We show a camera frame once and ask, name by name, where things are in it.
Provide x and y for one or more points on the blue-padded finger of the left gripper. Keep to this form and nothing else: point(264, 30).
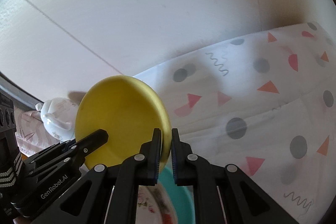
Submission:
point(68, 144)

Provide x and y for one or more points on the white plate pink flowers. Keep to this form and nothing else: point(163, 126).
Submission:
point(154, 205)

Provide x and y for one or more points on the teal round plastic plate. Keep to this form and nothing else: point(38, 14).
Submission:
point(180, 197)

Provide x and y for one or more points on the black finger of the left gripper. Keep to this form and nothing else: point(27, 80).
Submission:
point(89, 141)

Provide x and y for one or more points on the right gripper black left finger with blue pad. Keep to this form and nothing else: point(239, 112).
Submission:
point(108, 194)

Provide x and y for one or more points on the yellow plastic bowl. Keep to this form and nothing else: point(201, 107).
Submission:
point(128, 110)

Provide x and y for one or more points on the pink striped bedding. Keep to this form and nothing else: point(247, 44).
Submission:
point(31, 134)

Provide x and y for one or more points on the patterned white tablecloth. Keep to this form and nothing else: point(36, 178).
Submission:
point(264, 102)

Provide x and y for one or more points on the white ceramic electric kettle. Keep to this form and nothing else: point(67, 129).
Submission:
point(58, 116)

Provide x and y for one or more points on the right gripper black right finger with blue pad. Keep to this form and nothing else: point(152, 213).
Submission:
point(222, 194)

